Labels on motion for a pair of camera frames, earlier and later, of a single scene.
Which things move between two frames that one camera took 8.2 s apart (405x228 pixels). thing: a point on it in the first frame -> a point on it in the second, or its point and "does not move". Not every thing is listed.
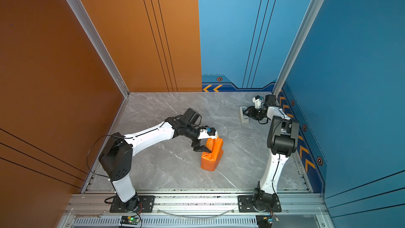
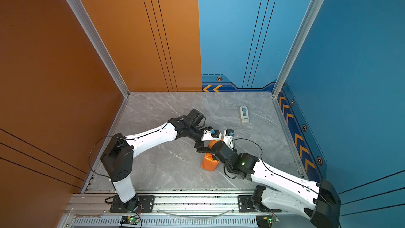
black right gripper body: [257, 113] -> [214, 157]
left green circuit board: [129, 220] does not move
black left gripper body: [193, 134] does not move
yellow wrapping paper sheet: [209, 160] does not move
